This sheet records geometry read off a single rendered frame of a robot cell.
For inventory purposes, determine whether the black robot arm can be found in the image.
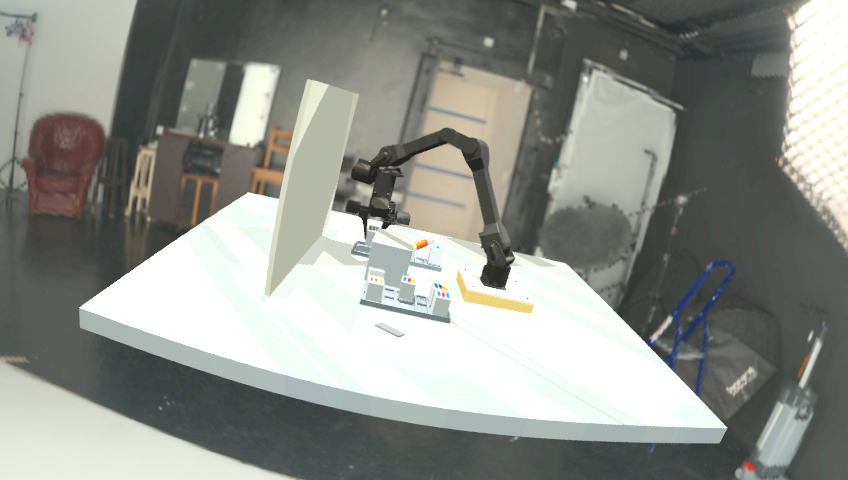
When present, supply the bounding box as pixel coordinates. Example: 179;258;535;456
351;127;516;291

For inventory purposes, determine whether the pale cream panel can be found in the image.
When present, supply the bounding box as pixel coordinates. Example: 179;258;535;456
264;79;360;296

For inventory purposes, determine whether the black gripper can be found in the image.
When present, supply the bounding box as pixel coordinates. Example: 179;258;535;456
346;187;410;240

